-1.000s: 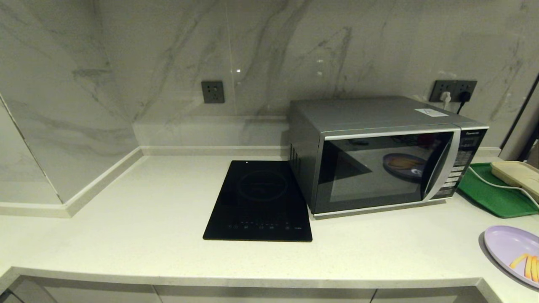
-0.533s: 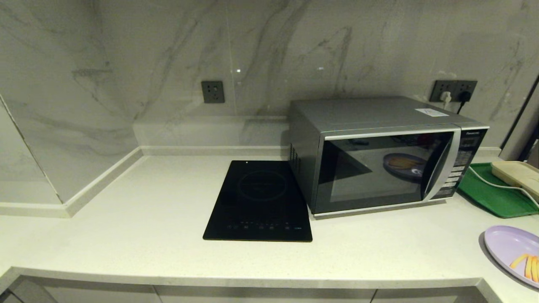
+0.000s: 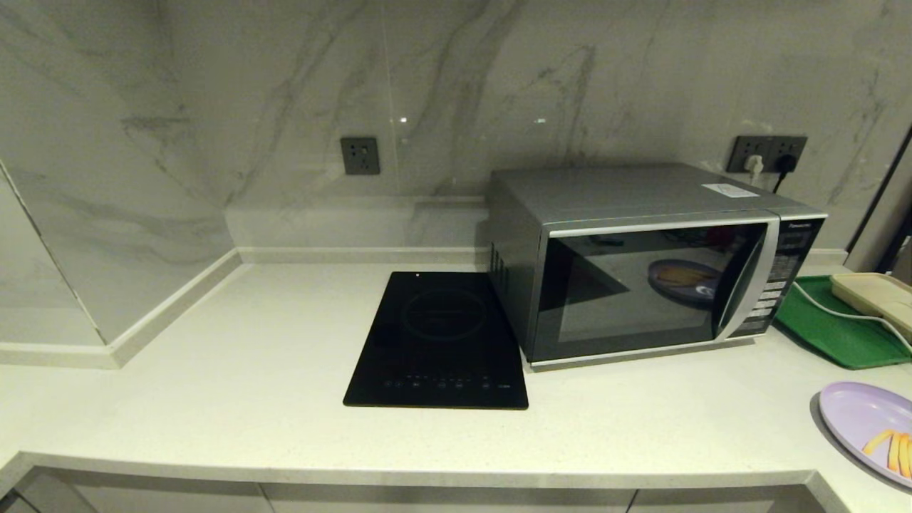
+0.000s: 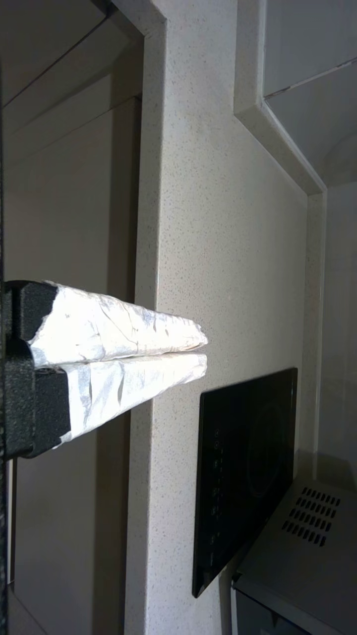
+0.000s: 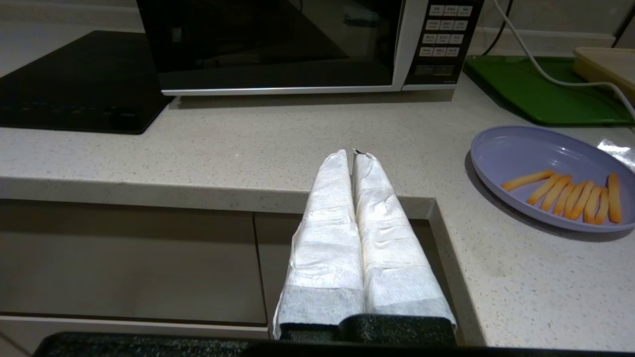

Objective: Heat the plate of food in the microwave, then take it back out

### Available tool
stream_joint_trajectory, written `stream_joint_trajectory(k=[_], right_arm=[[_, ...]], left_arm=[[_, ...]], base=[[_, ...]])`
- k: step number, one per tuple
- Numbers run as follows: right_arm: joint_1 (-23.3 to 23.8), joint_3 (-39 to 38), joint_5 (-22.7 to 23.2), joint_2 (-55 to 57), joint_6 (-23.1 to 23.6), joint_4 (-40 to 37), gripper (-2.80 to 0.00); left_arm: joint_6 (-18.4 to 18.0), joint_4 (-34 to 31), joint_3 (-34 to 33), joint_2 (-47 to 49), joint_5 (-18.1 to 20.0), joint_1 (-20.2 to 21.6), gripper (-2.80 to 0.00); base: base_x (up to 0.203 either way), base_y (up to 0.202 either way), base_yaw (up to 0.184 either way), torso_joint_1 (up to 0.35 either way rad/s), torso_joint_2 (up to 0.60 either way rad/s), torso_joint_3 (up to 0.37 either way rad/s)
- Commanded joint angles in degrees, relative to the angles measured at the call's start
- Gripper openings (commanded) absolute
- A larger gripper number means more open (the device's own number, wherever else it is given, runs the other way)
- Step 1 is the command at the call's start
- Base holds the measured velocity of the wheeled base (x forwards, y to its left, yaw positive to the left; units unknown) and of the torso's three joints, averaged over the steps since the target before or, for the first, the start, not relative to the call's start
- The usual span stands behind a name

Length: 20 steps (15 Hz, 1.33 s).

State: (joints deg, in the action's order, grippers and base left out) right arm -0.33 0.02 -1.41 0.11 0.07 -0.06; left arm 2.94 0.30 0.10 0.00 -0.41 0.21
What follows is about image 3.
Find purple plate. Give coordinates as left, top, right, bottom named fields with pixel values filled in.
left=819, top=382, right=912, bottom=489

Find yellow french fries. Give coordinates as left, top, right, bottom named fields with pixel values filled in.
left=862, top=427, right=912, bottom=480

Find silver Panasonic microwave oven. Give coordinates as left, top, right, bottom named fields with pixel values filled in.
left=488, top=164, right=829, bottom=373

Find black induction cooktop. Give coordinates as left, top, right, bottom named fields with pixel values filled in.
left=343, top=271, right=529, bottom=410

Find green plastic tray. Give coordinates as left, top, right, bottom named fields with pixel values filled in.
left=773, top=276, right=912, bottom=370

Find angled cabinet corner panel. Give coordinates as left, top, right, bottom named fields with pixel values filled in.
left=11, top=472, right=97, bottom=513

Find grey single wall socket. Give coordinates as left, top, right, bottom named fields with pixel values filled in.
left=340, top=136, right=380, bottom=176

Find grey double wall socket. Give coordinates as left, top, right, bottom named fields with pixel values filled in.
left=727, top=135, right=809, bottom=174

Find white power cable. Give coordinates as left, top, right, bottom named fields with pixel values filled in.
left=791, top=279, right=912, bottom=355

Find dark door frame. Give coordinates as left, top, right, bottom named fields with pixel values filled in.
left=846, top=127, right=912, bottom=275

